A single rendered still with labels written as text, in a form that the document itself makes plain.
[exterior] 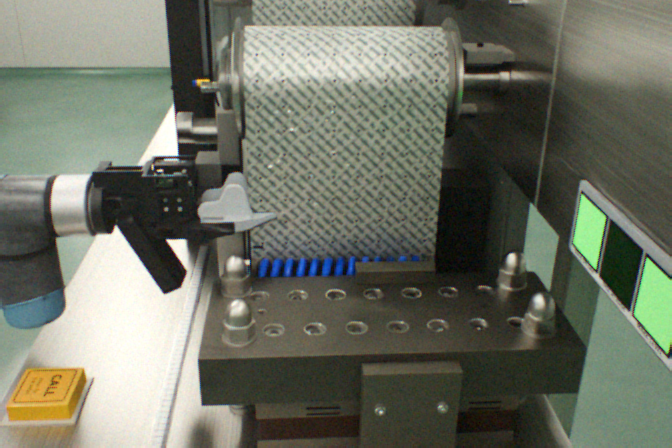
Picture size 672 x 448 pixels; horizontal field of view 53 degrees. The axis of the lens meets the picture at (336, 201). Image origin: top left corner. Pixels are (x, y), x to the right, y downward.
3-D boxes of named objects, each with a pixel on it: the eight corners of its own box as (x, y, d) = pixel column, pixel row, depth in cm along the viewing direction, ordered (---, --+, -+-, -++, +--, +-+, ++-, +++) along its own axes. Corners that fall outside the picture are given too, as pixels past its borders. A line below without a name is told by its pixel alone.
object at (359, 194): (252, 268, 86) (246, 130, 79) (432, 265, 88) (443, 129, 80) (251, 270, 86) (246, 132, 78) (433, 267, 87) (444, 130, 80)
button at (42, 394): (29, 383, 83) (26, 367, 82) (87, 381, 83) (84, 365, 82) (8, 423, 76) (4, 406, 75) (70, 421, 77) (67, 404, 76)
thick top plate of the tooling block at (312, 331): (216, 319, 84) (213, 277, 81) (529, 311, 86) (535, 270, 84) (201, 406, 69) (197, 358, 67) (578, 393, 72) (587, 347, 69)
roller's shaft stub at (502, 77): (444, 91, 87) (447, 57, 85) (497, 91, 87) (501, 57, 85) (451, 100, 83) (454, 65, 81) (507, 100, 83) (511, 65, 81)
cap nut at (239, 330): (223, 327, 72) (221, 291, 70) (258, 326, 72) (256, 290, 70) (220, 348, 68) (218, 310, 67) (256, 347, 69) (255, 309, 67)
